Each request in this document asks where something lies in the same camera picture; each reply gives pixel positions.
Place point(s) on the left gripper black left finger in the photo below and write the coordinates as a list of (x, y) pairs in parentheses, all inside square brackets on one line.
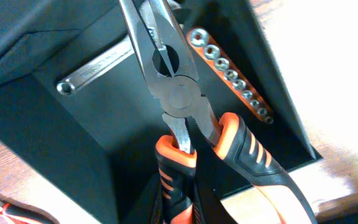
[(148, 208)]

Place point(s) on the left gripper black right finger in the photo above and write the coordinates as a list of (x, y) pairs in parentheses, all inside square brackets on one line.
[(205, 193)]

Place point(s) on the black box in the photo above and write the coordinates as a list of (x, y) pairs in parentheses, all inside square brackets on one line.
[(98, 145)]

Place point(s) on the red handled cutting pliers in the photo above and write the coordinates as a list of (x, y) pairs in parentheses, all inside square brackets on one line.
[(20, 213)]

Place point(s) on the silver adjustable wrench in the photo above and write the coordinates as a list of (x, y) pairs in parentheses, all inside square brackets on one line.
[(95, 68)]

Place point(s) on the orange black needle-nose pliers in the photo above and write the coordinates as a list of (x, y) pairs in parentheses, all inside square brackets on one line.
[(170, 73)]

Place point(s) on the orange socket bit rail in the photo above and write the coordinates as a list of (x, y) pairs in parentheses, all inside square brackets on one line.
[(209, 50)]

